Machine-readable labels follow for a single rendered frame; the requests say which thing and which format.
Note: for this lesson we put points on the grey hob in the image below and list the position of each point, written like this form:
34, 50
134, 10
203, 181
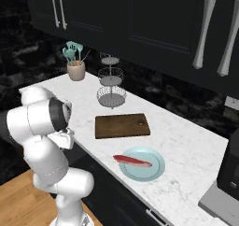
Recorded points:
221, 204

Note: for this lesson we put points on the teal slotted spatula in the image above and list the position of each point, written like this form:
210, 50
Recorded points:
72, 47

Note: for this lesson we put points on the dark wooden cutting board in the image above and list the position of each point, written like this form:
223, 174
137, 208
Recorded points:
121, 126

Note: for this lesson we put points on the teal narrow spatula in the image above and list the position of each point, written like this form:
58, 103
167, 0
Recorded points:
79, 50

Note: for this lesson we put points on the red raw meat strip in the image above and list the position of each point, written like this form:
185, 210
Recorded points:
132, 160

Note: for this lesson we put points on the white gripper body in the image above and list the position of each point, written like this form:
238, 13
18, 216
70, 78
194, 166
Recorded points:
63, 138

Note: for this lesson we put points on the thin metal utensil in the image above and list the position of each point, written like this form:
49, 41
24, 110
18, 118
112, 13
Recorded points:
85, 56

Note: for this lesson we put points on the black upper cupboard door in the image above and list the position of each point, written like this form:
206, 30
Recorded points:
165, 24
39, 8
231, 83
93, 15

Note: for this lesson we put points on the beige utensil pot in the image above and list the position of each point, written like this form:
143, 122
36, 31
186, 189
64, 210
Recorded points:
76, 71

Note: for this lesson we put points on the teal spoon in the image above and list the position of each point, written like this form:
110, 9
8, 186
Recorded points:
66, 53

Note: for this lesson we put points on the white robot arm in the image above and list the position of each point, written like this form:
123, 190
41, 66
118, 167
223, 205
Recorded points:
46, 164

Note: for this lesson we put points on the white wall socket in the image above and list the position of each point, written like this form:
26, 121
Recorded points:
232, 102

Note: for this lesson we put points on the light blue plate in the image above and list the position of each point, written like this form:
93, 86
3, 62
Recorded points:
149, 173

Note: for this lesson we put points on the black microwave oven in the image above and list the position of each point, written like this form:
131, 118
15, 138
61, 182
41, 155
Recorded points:
230, 167

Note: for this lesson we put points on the black drawer front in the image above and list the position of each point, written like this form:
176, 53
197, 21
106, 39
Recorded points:
124, 201

